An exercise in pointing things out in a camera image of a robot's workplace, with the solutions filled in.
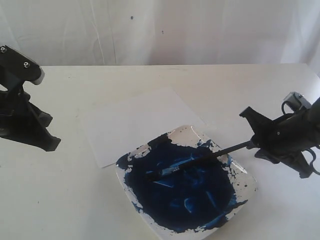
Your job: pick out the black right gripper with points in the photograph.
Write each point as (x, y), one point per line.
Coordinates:
(287, 134)

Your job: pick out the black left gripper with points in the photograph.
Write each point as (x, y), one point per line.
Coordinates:
(20, 117)

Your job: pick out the white paper sheet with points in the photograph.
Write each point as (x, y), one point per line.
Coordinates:
(121, 127)

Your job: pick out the white square paint plate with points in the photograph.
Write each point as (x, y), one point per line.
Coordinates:
(192, 203)

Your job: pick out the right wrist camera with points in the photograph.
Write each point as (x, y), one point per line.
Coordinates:
(296, 102)

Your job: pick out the black paintbrush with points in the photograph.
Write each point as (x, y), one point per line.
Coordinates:
(154, 176)

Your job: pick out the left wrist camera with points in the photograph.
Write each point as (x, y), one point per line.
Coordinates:
(20, 66)

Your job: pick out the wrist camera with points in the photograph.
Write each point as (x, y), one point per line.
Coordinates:
(296, 102)
(20, 66)

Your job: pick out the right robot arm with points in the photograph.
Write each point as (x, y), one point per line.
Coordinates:
(288, 139)

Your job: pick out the white backdrop curtain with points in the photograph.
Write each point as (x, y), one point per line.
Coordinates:
(168, 32)

